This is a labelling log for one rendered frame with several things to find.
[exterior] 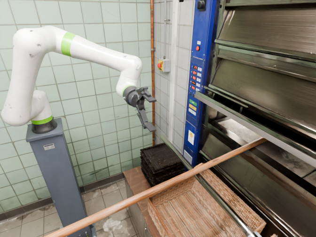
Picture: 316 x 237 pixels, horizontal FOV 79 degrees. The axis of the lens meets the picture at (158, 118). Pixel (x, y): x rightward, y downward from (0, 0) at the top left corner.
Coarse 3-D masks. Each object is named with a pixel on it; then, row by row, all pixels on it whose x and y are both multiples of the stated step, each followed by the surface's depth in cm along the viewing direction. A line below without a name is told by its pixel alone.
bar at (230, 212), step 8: (160, 136) 122; (168, 144) 114; (176, 152) 107; (184, 160) 101; (192, 168) 96; (200, 176) 91; (208, 184) 87; (208, 192) 85; (216, 192) 83; (216, 200) 81; (224, 200) 80; (224, 208) 77; (232, 216) 74; (240, 224) 71; (248, 232) 68; (256, 232) 68
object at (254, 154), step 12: (216, 132) 129; (228, 132) 124; (240, 144) 112; (252, 156) 106; (264, 156) 103; (276, 168) 95; (288, 180) 90; (300, 180) 88; (300, 192) 86; (312, 192) 82
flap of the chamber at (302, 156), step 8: (200, 96) 113; (216, 96) 121; (208, 104) 107; (232, 104) 110; (224, 112) 97; (248, 112) 101; (240, 120) 89; (256, 120) 91; (264, 120) 94; (248, 128) 86; (256, 128) 82; (272, 128) 85; (280, 128) 87; (264, 136) 79; (272, 136) 76; (288, 136) 80; (296, 136) 82; (304, 136) 84; (280, 144) 74; (304, 144) 75; (312, 144) 77; (296, 152) 69; (304, 160) 67; (312, 160) 65
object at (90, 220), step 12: (252, 144) 108; (228, 156) 99; (204, 168) 92; (168, 180) 85; (180, 180) 86; (144, 192) 79; (156, 192) 81; (120, 204) 74; (132, 204) 76; (96, 216) 70; (72, 228) 67
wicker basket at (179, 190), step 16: (192, 176) 148; (208, 176) 140; (160, 192) 137; (176, 192) 148; (192, 192) 154; (224, 192) 128; (160, 208) 141; (176, 208) 141; (192, 208) 141; (208, 208) 140; (240, 208) 117; (160, 224) 121; (192, 224) 131; (208, 224) 131; (224, 224) 127; (256, 224) 109
